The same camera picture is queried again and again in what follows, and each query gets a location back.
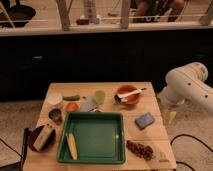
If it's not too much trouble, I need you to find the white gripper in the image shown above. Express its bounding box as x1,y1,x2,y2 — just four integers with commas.
157,87,185,126

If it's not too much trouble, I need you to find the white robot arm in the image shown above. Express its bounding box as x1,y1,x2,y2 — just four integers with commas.
157,62,213,126

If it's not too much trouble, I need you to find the blue sponge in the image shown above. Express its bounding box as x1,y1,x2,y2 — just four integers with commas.
135,112,155,129

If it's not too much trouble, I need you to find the cake slice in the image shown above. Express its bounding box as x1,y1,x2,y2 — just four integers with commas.
33,124,53,151

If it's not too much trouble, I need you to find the black clamp left edge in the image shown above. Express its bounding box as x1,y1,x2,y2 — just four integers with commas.
20,128,31,171

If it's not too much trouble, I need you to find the black cable right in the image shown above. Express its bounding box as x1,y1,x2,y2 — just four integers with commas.
170,133,213,171

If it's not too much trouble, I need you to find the orange tomato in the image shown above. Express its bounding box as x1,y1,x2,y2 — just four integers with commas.
65,102,79,112

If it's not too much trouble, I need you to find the black round stool base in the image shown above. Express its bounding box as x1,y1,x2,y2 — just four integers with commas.
0,5,36,28

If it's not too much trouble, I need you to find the green square tray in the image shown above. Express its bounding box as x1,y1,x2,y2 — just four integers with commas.
57,112,126,164

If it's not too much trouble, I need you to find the dark red background object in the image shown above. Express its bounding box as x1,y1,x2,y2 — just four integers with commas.
76,18,90,25

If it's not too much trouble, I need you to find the white brush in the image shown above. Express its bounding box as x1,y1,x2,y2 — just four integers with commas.
115,88,146,99

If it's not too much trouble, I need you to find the small metal cup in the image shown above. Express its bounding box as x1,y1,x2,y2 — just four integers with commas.
48,109,62,125

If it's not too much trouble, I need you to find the orange bowl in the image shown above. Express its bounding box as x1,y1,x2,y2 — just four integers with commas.
114,85,141,105

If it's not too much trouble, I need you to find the yellow corn cob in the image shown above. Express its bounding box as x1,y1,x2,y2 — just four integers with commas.
66,133,78,160

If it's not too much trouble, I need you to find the green pepper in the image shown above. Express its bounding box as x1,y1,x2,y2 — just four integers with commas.
63,95,80,101

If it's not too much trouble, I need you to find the white cup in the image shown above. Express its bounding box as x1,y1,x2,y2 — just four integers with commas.
46,92,63,108

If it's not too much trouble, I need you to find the dark brown plate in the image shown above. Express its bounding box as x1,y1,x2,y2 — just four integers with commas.
28,125,56,152

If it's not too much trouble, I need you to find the green plastic cup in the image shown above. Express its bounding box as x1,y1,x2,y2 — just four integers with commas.
94,90,106,105

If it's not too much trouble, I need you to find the person sitting in background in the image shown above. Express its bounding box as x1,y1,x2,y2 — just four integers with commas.
131,0,184,23

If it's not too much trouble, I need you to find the brown grape bunch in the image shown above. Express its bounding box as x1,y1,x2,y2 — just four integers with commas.
126,140,153,161

